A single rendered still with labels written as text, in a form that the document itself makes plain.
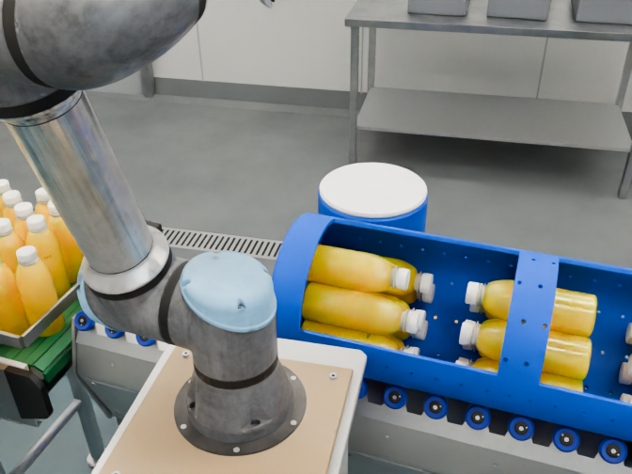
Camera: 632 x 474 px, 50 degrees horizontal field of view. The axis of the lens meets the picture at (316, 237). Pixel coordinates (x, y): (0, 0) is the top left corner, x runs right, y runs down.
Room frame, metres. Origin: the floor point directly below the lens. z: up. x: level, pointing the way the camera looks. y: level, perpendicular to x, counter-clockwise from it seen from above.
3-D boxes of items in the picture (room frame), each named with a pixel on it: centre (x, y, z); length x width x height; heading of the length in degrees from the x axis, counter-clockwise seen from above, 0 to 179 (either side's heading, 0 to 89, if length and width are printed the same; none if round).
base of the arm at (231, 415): (0.69, 0.11, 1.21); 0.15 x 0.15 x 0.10
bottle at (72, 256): (1.36, 0.60, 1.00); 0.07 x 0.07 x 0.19
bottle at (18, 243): (1.28, 0.69, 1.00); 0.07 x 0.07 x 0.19
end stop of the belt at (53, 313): (1.24, 0.53, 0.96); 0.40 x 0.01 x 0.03; 160
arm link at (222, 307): (0.70, 0.12, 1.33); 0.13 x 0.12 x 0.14; 67
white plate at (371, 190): (1.54, -0.15, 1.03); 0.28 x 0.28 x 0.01
